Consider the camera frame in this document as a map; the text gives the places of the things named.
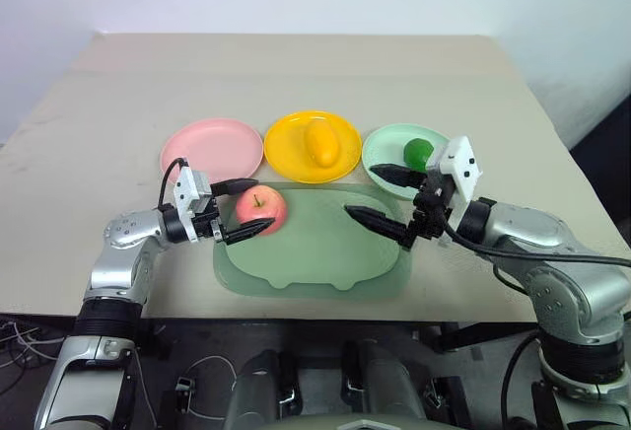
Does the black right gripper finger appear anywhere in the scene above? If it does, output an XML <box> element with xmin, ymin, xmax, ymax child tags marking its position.
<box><xmin>343</xmin><ymin>204</ymin><xmax>412</xmax><ymax>245</ymax></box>
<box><xmin>369</xmin><ymin>163</ymin><xmax>426</xmax><ymax>189</ymax></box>

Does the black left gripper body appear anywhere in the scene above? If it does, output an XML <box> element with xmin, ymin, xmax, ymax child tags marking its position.
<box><xmin>190</xmin><ymin>194</ymin><xmax>231</xmax><ymax>247</ymax></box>

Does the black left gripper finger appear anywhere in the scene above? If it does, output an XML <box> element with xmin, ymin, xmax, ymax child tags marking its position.
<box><xmin>211</xmin><ymin>178</ymin><xmax>260</xmax><ymax>196</ymax></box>
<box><xmin>223</xmin><ymin>217</ymin><xmax>276</xmax><ymax>247</ymax></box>

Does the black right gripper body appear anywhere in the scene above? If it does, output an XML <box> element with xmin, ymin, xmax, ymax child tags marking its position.
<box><xmin>400</xmin><ymin>172</ymin><xmax>457</xmax><ymax>251</ymax></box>

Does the light green round plate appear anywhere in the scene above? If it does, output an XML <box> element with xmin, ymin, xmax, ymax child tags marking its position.
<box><xmin>361</xmin><ymin>122</ymin><xmax>453</xmax><ymax>202</ymax></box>

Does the pink round plate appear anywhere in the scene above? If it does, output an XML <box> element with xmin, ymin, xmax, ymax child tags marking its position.
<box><xmin>160</xmin><ymin>118</ymin><xmax>265</xmax><ymax>186</ymax></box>

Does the yellow round plate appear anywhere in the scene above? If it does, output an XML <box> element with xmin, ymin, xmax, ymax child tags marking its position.
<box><xmin>263</xmin><ymin>110</ymin><xmax>363</xmax><ymax>185</ymax></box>

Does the green lime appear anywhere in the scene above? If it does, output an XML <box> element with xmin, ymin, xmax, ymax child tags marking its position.
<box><xmin>402</xmin><ymin>137</ymin><xmax>437</xmax><ymax>174</ymax></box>

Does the red apple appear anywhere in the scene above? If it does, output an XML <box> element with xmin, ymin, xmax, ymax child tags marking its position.
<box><xmin>234</xmin><ymin>183</ymin><xmax>289</xmax><ymax>237</ymax></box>

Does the green translucent tray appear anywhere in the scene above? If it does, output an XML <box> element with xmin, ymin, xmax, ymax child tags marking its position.
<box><xmin>211</xmin><ymin>182</ymin><xmax>415</xmax><ymax>300</ymax></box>

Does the yellow mango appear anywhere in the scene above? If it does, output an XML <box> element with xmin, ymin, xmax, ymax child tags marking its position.
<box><xmin>302</xmin><ymin>119</ymin><xmax>343</xmax><ymax>168</ymax></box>

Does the dark grey rounded shape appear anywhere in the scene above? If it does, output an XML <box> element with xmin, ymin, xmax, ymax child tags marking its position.
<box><xmin>362</xmin><ymin>354</ymin><xmax>428</xmax><ymax>430</ymax></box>
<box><xmin>225</xmin><ymin>349</ymin><xmax>300</xmax><ymax>430</ymax></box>

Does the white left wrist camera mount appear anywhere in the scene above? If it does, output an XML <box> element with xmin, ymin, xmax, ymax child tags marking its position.
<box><xmin>173</xmin><ymin>157</ymin><xmax>215</xmax><ymax>245</ymax></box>

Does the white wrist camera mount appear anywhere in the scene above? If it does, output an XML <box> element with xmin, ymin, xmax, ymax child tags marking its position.
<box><xmin>424</xmin><ymin>135</ymin><xmax>485</xmax><ymax>206</ymax></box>
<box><xmin>173</xmin><ymin>157</ymin><xmax>215</xmax><ymax>245</ymax></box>

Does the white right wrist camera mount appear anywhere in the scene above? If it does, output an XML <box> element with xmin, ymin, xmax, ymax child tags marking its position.
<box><xmin>424</xmin><ymin>135</ymin><xmax>485</xmax><ymax>206</ymax></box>

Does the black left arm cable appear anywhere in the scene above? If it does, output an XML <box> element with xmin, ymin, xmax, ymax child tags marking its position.
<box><xmin>156</xmin><ymin>157</ymin><xmax>190</xmax><ymax>214</ymax></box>

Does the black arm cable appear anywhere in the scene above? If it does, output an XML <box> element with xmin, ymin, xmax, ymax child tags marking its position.
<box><xmin>443</xmin><ymin>222</ymin><xmax>631</xmax><ymax>298</ymax></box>
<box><xmin>156</xmin><ymin>157</ymin><xmax>190</xmax><ymax>214</ymax></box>

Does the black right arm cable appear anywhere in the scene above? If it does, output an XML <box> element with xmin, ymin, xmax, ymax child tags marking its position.
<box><xmin>443</xmin><ymin>222</ymin><xmax>631</xmax><ymax>298</ymax></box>

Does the thin white floor cable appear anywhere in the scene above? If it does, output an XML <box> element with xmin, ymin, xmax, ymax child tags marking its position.
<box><xmin>186</xmin><ymin>354</ymin><xmax>239</xmax><ymax>393</ymax></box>

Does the black table frame bar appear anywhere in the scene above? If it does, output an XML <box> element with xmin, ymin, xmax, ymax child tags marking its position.
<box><xmin>432</xmin><ymin>322</ymin><xmax>544</xmax><ymax>353</ymax></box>

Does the black floor cable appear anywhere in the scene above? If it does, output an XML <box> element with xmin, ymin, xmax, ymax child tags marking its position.
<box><xmin>499</xmin><ymin>330</ymin><xmax>543</xmax><ymax>430</ymax></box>

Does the white floor cable bundle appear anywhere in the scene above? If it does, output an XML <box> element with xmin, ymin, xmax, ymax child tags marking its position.
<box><xmin>0</xmin><ymin>319</ymin><xmax>66</xmax><ymax>368</ymax></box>

